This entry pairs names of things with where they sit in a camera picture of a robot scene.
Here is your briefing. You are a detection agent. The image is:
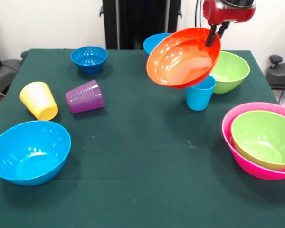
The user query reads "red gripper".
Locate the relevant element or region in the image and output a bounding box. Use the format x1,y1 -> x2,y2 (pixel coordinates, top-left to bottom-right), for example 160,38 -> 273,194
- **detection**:
202,0 -> 257,48

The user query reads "orange bowl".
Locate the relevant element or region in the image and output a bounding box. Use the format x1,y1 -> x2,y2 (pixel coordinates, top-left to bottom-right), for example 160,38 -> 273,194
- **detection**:
146,27 -> 222,90

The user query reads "light blue cup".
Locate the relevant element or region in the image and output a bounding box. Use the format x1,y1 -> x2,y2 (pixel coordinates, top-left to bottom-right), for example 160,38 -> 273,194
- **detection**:
186,75 -> 217,111

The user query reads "green bowl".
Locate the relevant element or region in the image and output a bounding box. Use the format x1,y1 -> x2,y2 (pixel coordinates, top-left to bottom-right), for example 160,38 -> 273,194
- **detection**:
231,110 -> 285,171
210,51 -> 250,94

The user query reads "pink bowl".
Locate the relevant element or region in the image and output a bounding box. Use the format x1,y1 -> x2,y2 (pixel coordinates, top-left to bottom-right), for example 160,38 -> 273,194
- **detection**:
222,102 -> 285,181

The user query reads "purple cup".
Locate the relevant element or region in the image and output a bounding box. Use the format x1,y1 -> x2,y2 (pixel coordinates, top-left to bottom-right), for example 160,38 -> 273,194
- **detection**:
65,79 -> 105,114

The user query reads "yellow cup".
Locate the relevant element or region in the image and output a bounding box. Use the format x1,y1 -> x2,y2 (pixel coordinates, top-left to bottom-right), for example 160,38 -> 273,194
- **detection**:
19,81 -> 59,121

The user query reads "light blue bowl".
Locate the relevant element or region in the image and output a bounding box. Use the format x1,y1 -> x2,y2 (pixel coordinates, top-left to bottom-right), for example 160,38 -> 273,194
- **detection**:
0,120 -> 72,187
142,33 -> 172,57

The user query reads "small dark blue bowl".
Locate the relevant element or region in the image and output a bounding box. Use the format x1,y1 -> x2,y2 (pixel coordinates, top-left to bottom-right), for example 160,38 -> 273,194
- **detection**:
70,46 -> 108,75

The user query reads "dark green table cloth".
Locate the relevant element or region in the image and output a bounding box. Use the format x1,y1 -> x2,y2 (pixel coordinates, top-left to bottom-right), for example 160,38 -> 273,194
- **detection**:
0,48 -> 285,228

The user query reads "black wall cable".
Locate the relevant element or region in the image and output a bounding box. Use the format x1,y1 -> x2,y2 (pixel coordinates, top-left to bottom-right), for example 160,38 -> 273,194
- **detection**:
194,0 -> 205,30

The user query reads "black pedestal leg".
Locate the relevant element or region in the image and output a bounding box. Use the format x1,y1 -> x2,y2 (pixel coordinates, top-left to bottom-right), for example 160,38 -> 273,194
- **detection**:
0,59 -> 22,95
265,55 -> 285,90

